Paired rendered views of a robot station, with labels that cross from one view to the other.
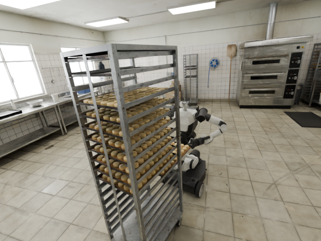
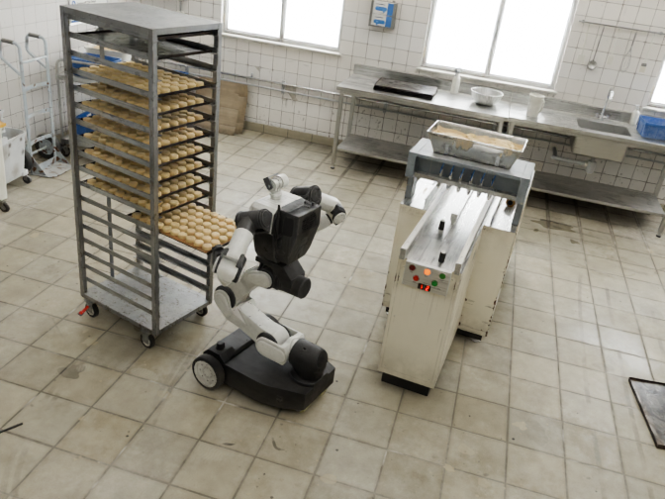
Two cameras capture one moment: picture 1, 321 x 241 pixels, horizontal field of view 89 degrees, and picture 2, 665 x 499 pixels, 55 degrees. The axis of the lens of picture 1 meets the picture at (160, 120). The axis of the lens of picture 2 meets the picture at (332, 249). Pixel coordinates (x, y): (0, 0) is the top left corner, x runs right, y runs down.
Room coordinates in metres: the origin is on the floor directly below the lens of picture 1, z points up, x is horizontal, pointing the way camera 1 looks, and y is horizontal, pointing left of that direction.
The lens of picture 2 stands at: (1.93, -3.25, 2.37)
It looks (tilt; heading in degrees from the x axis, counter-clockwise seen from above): 27 degrees down; 83
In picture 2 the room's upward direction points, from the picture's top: 8 degrees clockwise
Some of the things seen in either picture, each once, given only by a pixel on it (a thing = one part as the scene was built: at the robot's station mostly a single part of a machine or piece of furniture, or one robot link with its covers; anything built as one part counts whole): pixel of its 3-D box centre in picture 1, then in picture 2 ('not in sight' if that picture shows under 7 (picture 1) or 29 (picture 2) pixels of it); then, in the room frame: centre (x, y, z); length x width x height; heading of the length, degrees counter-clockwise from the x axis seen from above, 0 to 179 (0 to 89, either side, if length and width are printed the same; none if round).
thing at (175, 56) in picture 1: (178, 145); (153, 199); (1.35, -0.15, 0.97); 0.03 x 0.03 x 1.70; 54
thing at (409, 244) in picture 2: not in sight; (443, 192); (3.06, 0.54, 0.87); 2.01 x 0.03 x 0.07; 65
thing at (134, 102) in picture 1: (151, 95); (113, 82); (1.12, 0.05, 1.50); 0.64 x 0.03 x 0.03; 144
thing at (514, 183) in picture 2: not in sight; (466, 183); (3.15, 0.38, 1.01); 0.72 x 0.33 x 0.34; 155
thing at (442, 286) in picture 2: not in sight; (427, 277); (2.78, -0.41, 0.77); 0.24 x 0.04 x 0.14; 155
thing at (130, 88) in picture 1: (150, 82); (113, 63); (1.12, 0.05, 1.59); 0.64 x 0.03 x 0.03; 144
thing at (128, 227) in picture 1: (139, 158); (144, 178); (1.24, 0.21, 0.93); 0.64 x 0.51 x 1.78; 144
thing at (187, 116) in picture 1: (187, 118); (283, 226); (2.02, -0.35, 0.97); 0.34 x 0.30 x 0.36; 54
